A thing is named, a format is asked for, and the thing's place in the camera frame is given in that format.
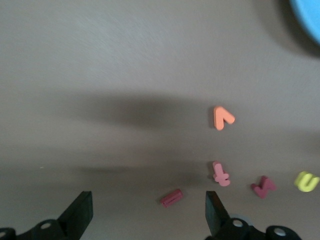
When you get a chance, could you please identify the orange foam letter v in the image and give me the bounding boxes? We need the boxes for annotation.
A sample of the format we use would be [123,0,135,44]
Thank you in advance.
[213,105,236,131]

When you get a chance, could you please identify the blue plate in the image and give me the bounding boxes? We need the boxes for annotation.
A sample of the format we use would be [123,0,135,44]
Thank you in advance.
[291,0,320,55]

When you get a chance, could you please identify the dark red foam letter l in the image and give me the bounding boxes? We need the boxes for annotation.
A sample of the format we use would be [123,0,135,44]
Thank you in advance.
[159,188,184,208]

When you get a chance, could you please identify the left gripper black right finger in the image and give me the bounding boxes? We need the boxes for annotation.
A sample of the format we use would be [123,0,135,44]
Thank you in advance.
[205,191,266,240]

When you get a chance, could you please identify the yellow foam letter u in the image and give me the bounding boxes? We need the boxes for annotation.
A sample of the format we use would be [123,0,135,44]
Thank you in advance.
[293,170,320,193]

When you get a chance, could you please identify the pink foam letter f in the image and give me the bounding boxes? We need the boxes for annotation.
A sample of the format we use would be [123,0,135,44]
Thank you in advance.
[211,160,231,187]

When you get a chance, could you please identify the dark red foam letter k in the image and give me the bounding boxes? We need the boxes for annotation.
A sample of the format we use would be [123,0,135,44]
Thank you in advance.
[250,175,277,200]

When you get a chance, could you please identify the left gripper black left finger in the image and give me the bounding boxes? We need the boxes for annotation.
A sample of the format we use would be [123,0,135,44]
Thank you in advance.
[14,191,94,240]

